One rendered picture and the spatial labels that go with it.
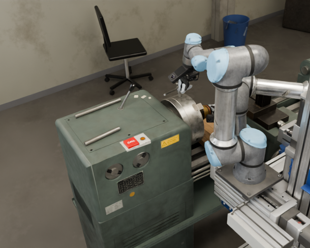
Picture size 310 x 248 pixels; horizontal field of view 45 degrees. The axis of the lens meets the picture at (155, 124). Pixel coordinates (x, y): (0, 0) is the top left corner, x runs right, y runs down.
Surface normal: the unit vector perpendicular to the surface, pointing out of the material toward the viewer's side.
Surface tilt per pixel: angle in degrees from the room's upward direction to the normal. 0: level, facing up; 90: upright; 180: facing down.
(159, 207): 90
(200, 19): 90
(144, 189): 90
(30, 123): 0
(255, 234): 0
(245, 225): 0
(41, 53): 90
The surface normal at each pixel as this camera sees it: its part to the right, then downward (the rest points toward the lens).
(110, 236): 0.51, 0.47
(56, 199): -0.06, -0.81
